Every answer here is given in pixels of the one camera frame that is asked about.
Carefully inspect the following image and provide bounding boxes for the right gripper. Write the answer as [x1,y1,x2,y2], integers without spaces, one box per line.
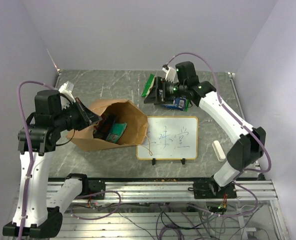
[144,76,186,105]

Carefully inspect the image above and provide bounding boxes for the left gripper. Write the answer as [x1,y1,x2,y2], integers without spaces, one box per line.
[54,96,102,131]

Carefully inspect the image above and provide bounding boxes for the brown paper bag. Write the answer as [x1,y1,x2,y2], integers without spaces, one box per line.
[66,99,148,152]

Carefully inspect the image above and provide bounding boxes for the dark blue snack bag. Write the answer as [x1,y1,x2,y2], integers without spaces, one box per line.
[161,97,190,112]

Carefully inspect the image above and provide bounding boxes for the green Chuba chips bag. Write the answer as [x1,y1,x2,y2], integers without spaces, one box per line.
[141,74,155,98]

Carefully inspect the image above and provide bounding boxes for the blue Kettle chips bag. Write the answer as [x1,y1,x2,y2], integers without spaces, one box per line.
[93,113,117,140]

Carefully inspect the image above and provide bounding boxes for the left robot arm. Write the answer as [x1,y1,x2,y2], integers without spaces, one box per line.
[3,89,101,239]

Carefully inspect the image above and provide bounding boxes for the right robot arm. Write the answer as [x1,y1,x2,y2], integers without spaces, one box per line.
[144,61,266,198]

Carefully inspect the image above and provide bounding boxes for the teal snack packet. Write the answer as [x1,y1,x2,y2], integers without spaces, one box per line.
[105,123,127,144]

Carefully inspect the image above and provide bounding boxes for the white board eraser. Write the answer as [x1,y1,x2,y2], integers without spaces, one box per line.
[212,140,226,162]

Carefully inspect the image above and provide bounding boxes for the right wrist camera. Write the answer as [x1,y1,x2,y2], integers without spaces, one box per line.
[162,64,177,83]

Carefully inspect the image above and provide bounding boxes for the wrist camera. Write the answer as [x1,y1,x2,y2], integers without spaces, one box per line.
[59,81,75,108]
[162,64,177,83]

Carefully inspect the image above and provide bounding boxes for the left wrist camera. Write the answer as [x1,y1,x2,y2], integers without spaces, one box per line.
[59,81,75,108]

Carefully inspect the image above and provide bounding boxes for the small whiteboard with frame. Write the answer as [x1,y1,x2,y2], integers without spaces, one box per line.
[136,116,198,164]

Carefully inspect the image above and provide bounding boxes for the aluminium rail frame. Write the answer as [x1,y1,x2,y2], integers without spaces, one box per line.
[15,178,288,240]

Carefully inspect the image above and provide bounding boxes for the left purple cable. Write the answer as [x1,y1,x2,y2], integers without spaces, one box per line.
[17,80,61,237]

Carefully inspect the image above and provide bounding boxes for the loose wires under table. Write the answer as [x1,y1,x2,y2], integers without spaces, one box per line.
[70,191,256,240]

